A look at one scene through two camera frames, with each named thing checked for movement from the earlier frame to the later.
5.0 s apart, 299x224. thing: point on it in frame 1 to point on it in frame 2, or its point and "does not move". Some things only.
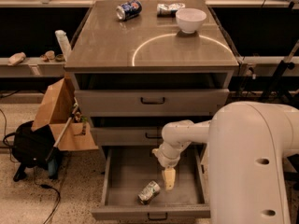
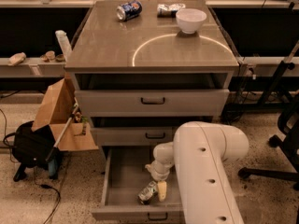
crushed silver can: (149, 193) does not move
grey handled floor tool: (53, 157) does not move
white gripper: (165, 159) to (159, 174)
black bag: (31, 148) does not move
